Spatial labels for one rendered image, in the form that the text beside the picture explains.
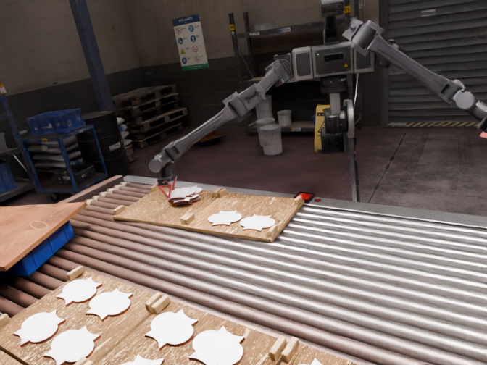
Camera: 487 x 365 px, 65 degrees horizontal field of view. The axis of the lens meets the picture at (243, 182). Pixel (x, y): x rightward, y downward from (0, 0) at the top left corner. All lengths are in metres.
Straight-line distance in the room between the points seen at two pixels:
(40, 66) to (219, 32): 2.90
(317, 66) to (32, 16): 5.55
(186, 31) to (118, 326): 6.56
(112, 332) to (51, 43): 6.21
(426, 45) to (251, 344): 5.28
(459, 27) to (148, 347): 5.43
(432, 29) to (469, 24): 0.42
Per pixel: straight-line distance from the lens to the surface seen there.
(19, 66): 6.75
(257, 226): 1.50
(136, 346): 1.12
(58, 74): 7.07
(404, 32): 5.95
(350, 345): 1.04
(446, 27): 5.91
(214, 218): 1.62
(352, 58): 2.06
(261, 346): 1.02
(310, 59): 2.05
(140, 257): 1.54
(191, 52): 7.40
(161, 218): 1.75
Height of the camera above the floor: 1.66
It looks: 22 degrees down
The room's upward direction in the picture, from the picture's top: 9 degrees counter-clockwise
